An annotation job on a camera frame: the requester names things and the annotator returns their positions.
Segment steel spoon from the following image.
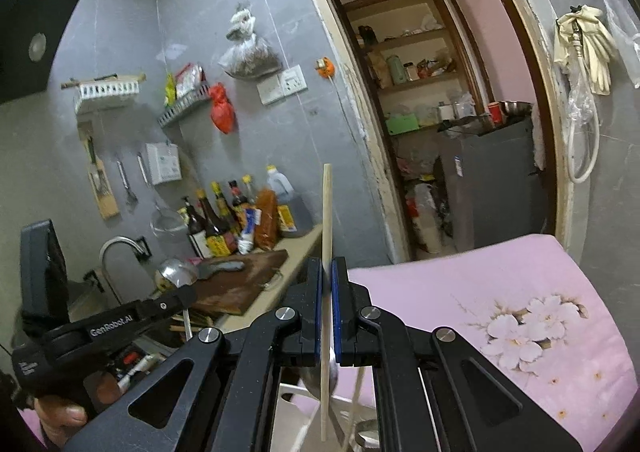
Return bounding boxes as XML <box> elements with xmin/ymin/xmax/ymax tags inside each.
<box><xmin>299</xmin><ymin>348</ymin><xmax>338</xmax><ymax>401</ymax></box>

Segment white plastic utensil caddy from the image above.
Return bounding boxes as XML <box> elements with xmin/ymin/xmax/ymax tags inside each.
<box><xmin>270</xmin><ymin>377</ymin><xmax>380</xmax><ymax>451</ymax></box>

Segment wooden chopstick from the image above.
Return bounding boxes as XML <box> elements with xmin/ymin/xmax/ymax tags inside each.
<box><xmin>341</xmin><ymin>368</ymin><xmax>366</xmax><ymax>452</ymax></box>
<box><xmin>320</xmin><ymin>164</ymin><xmax>333</xmax><ymax>442</ymax></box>

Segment person left hand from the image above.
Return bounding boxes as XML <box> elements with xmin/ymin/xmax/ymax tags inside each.
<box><xmin>34</xmin><ymin>373</ymin><xmax>122</xmax><ymax>451</ymax></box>

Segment wooden cutting board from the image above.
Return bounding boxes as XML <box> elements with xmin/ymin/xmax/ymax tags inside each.
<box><xmin>192</xmin><ymin>250</ymin><xmax>288</xmax><ymax>315</ymax></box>

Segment chrome faucet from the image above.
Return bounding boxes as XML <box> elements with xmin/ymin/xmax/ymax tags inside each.
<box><xmin>99</xmin><ymin>235</ymin><xmax>152</xmax><ymax>305</ymax></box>

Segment orange noodle packet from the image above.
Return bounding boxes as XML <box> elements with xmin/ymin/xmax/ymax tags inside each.
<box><xmin>254</xmin><ymin>189</ymin><xmax>279</xmax><ymax>251</ymax></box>

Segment dark soy sauce bottle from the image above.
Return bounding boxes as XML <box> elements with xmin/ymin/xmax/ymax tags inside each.
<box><xmin>196</xmin><ymin>189</ymin><xmax>238</xmax><ymax>258</ymax></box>

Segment wine bottle white label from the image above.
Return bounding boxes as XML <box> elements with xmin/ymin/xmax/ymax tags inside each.
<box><xmin>182</xmin><ymin>196</ymin><xmax>214</xmax><ymax>260</ymax></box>

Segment hanging wooden board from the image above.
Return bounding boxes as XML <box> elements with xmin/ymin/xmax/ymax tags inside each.
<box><xmin>78</xmin><ymin>121</ymin><xmax>120</xmax><ymax>220</ymax></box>

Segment hanging mesh strainer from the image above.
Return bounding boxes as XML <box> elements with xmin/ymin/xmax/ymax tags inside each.
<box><xmin>136</xmin><ymin>151</ymin><xmax>189</xmax><ymax>239</ymax></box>

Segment large oil jug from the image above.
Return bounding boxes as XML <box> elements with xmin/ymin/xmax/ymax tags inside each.
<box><xmin>267</xmin><ymin>165</ymin><xmax>314</xmax><ymax>238</ymax></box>

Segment pink floral table cloth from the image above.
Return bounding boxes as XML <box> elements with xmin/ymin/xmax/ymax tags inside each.
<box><xmin>348</xmin><ymin>234</ymin><xmax>639</xmax><ymax>451</ymax></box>

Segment grey small fridge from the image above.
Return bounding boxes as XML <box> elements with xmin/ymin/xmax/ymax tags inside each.
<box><xmin>437</xmin><ymin>116</ymin><xmax>548</xmax><ymax>253</ymax></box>

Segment white hanging box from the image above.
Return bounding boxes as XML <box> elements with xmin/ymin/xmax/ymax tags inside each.
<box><xmin>145</xmin><ymin>142</ymin><xmax>182</xmax><ymax>185</ymax></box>

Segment red plastic bag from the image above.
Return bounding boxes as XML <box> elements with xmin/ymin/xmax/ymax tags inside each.
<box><xmin>208</xmin><ymin>82</ymin><xmax>235</xmax><ymax>134</ymax></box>

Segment red cup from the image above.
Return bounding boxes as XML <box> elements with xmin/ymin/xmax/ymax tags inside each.
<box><xmin>487</xmin><ymin>102</ymin><xmax>504</xmax><ymax>128</ymax></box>

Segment clear bag of dried goods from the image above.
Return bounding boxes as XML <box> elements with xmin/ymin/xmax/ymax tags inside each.
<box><xmin>218</xmin><ymin>5</ymin><xmax>282</xmax><ymax>80</ymax></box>

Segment hanging rubber gloves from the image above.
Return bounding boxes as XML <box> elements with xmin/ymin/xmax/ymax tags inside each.
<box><xmin>553</xmin><ymin>4</ymin><xmax>617</xmax><ymax>95</ymax></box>

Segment hanging clear plastic bag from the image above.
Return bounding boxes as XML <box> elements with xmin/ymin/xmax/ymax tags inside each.
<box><xmin>603</xmin><ymin>0</ymin><xmax>639</xmax><ymax>90</ymax></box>

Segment cleaver with grey handle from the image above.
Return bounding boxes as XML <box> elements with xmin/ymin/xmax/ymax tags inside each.
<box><xmin>198</xmin><ymin>261</ymin><xmax>245</xmax><ymax>279</ymax></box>

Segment white wall basket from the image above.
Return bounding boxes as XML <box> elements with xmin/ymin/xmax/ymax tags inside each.
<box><xmin>60</xmin><ymin>72</ymin><xmax>146</xmax><ymax>116</ymax></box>

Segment white wall switch socket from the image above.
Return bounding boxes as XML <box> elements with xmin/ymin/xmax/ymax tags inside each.
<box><xmin>257</xmin><ymin>65</ymin><xmax>308</xmax><ymax>105</ymax></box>

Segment orange wall hook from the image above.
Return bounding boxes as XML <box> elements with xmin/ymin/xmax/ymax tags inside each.
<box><xmin>316</xmin><ymin>57</ymin><xmax>335</xmax><ymax>80</ymax></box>

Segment grey wall shelf rack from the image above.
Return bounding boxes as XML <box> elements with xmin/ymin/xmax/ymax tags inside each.
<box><xmin>157</xmin><ymin>81</ymin><xmax>210</xmax><ymax>128</ymax></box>

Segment white hose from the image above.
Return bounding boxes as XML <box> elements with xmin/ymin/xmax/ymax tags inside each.
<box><xmin>566</xmin><ymin>30</ymin><xmax>601</xmax><ymax>185</ymax></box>

